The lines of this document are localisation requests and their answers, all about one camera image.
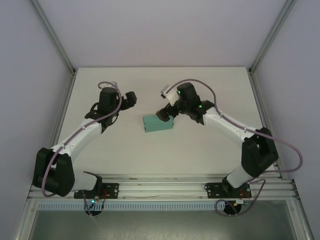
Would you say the teal corrugated cardboard box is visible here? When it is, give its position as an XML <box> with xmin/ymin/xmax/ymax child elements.
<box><xmin>142</xmin><ymin>113</ymin><xmax>175</xmax><ymax>134</ymax></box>

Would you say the metal sheet panel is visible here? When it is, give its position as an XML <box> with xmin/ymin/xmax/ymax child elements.
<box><xmin>27</xmin><ymin>209</ymin><xmax>305</xmax><ymax>240</ymax></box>

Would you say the aluminium table side rail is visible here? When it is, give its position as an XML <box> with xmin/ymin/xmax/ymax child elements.
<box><xmin>39</xmin><ymin>71</ymin><xmax>77</xmax><ymax>181</ymax></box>
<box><xmin>247</xmin><ymin>69</ymin><xmax>286</xmax><ymax>180</ymax></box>

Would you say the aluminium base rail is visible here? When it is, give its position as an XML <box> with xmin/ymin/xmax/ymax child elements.
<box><xmin>27</xmin><ymin>173</ymin><xmax>300</xmax><ymax>201</ymax></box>

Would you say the aluminium frame post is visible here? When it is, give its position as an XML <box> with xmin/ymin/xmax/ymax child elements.
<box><xmin>29</xmin><ymin>0</ymin><xmax>77</xmax><ymax>76</ymax></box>
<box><xmin>248</xmin><ymin>0</ymin><xmax>298</xmax><ymax>75</ymax></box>

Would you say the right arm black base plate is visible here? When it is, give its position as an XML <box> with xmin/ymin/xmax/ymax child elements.
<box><xmin>204</xmin><ymin>181</ymin><xmax>251</xmax><ymax>200</ymax></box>

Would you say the slotted grey cable duct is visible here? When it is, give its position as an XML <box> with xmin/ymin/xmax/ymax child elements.
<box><xmin>37</xmin><ymin>201</ymin><xmax>251</xmax><ymax>211</ymax></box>

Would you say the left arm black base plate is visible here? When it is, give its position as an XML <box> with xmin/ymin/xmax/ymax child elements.
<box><xmin>73</xmin><ymin>182</ymin><xmax>120</xmax><ymax>200</ymax></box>

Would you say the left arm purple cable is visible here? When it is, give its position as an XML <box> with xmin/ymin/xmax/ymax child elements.
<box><xmin>41</xmin><ymin>81</ymin><xmax>123</xmax><ymax>218</ymax></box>

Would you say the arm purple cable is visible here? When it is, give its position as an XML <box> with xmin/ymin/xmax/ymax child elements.
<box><xmin>169</xmin><ymin>79</ymin><xmax>305</xmax><ymax>217</ymax></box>
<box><xmin>41</xmin><ymin>81</ymin><xmax>123</xmax><ymax>218</ymax></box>

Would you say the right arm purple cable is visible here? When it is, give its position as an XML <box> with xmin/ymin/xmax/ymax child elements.
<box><xmin>169</xmin><ymin>79</ymin><xmax>305</xmax><ymax>217</ymax></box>

